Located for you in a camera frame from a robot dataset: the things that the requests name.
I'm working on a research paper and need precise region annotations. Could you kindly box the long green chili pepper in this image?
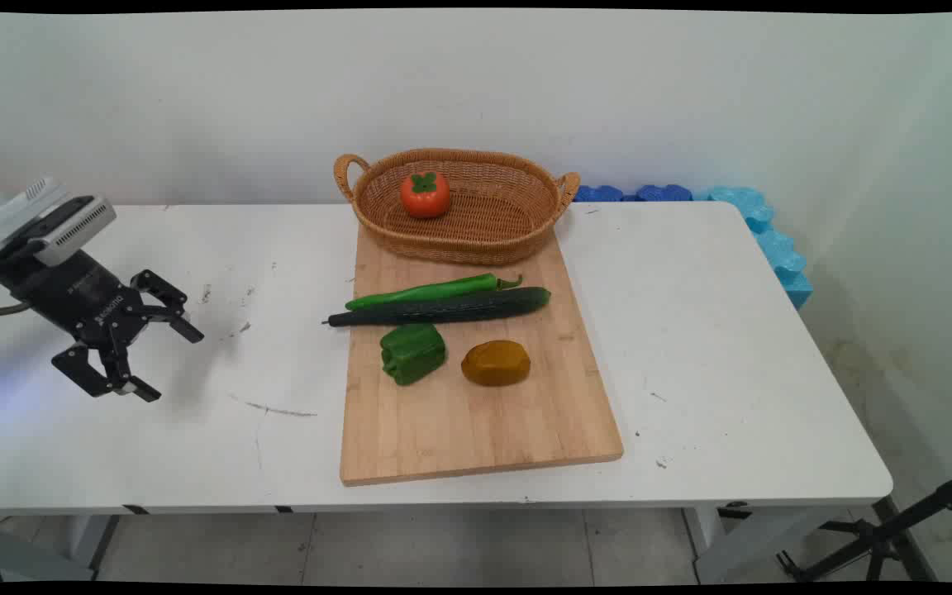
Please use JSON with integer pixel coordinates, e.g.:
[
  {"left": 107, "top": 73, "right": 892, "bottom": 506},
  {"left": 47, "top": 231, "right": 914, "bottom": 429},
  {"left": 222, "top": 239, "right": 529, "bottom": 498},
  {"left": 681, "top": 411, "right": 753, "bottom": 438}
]
[{"left": 345, "top": 273, "right": 524, "bottom": 312}]

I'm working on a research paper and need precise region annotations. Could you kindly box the orange persimmon with green calyx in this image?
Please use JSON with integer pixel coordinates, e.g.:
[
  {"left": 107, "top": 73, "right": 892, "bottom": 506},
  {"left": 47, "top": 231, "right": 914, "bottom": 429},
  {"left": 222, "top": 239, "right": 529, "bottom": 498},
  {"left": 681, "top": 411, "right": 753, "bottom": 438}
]
[{"left": 400, "top": 170, "right": 451, "bottom": 220}]

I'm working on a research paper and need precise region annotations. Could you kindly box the grey base frame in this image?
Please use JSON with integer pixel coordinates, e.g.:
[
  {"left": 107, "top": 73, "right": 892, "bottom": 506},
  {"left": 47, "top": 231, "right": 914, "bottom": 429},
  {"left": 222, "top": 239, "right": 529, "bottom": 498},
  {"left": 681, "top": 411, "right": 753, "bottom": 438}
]
[{"left": 0, "top": 519, "right": 98, "bottom": 583}]

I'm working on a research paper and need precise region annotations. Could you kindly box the light blue foam mat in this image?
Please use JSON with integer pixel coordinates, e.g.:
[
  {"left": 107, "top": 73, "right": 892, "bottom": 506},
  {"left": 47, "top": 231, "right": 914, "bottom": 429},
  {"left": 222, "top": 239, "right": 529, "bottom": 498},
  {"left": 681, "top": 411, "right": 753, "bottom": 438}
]
[{"left": 694, "top": 186, "right": 815, "bottom": 311}]

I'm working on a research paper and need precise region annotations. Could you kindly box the white table leg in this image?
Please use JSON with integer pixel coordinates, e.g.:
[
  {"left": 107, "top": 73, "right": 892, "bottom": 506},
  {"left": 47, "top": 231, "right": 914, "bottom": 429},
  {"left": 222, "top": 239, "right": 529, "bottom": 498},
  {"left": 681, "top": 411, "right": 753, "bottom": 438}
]
[
  {"left": 681, "top": 506, "right": 845, "bottom": 584},
  {"left": 69, "top": 513, "right": 123, "bottom": 573}
]

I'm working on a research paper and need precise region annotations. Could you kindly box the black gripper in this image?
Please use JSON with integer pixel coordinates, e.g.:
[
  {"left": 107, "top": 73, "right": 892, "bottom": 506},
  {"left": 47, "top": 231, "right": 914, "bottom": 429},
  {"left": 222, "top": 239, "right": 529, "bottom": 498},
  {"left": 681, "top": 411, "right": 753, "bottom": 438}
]
[{"left": 0, "top": 250, "right": 205, "bottom": 404}]

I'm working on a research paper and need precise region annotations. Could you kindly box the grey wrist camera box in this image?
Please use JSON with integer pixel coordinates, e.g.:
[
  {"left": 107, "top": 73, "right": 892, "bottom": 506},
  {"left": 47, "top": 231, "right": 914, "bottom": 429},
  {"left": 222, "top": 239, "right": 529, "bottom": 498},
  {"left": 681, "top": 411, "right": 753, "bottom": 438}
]
[{"left": 28, "top": 195, "right": 118, "bottom": 267}]

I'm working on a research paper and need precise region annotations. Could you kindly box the woven wicker basket with handles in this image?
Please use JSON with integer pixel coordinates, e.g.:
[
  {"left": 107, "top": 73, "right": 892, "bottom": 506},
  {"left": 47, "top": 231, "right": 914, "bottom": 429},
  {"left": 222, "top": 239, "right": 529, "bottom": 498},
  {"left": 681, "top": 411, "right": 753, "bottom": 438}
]
[{"left": 333, "top": 148, "right": 582, "bottom": 267}]

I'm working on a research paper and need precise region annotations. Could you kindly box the green bell pepper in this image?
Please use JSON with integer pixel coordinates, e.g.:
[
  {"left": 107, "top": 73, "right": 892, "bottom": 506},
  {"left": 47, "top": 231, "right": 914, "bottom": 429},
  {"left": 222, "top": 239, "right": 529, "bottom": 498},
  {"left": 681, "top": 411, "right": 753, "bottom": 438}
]
[{"left": 379, "top": 323, "right": 447, "bottom": 387}]

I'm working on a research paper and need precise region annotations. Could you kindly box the brown potato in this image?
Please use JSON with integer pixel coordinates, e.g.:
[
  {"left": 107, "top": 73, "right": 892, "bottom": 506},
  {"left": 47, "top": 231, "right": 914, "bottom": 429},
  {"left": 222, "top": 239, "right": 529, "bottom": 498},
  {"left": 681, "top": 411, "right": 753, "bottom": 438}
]
[{"left": 460, "top": 340, "right": 531, "bottom": 388}]

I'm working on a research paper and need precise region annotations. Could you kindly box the bamboo cutting board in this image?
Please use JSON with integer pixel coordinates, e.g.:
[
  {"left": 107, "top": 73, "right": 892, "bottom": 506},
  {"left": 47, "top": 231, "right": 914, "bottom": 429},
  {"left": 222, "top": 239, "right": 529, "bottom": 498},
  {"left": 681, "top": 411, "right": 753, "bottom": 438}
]
[{"left": 339, "top": 223, "right": 625, "bottom": 488}]

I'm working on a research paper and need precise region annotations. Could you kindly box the dark green cucumber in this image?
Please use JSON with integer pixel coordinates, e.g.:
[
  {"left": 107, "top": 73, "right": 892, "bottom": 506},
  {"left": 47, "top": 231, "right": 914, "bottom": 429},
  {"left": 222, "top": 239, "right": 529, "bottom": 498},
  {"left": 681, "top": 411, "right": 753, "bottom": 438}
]
[{"left": 323, "top": 287, "right": 552, "bottom": 329}]

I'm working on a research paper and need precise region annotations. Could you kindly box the black tripod stand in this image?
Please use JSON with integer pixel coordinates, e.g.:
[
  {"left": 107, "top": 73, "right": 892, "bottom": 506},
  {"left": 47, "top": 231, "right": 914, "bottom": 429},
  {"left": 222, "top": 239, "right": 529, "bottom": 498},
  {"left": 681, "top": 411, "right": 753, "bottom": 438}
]
[{"left": 776, "top": 467, "right": 952, "bottom": 583}]

